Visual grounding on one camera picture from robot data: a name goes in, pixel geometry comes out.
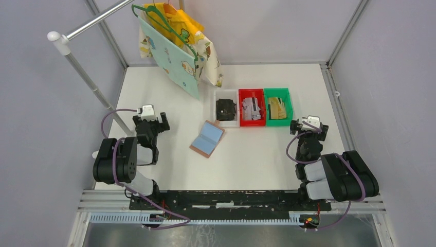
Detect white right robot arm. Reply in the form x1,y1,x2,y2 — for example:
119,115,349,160
288,116,379,210

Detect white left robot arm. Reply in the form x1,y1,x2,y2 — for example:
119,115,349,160
93,112,170,210

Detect gold cards stack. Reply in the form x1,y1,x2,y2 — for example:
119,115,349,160
267,97,287,120

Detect white cards stack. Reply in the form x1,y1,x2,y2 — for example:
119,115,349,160
242,97,261,121

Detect black cards stack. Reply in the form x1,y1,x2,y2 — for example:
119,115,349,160
215,99,237,121

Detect green plastic bin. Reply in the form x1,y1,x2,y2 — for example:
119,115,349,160
263,88,294,127

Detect red plastic bin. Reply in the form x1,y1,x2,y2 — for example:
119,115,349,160
238,89,266,127

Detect light green cartoon garment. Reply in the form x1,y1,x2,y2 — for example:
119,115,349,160
138,18,199,99

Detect yellow patterned children shirt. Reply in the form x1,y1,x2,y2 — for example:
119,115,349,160
139,3,224,87

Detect green clothes hanger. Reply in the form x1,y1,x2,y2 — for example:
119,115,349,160
132,5,198,63

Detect silver clothes rack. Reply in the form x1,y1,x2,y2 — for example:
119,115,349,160
47,0,144,137

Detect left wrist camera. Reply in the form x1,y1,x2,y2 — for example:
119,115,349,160
139,104,158,121

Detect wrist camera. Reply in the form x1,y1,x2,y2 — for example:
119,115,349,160
302,116,321,131
139,104,158,121

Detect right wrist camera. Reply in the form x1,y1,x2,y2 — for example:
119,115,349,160
302,116,321,131

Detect white slotted cable duct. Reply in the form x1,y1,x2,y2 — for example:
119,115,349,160
89,213,302,226

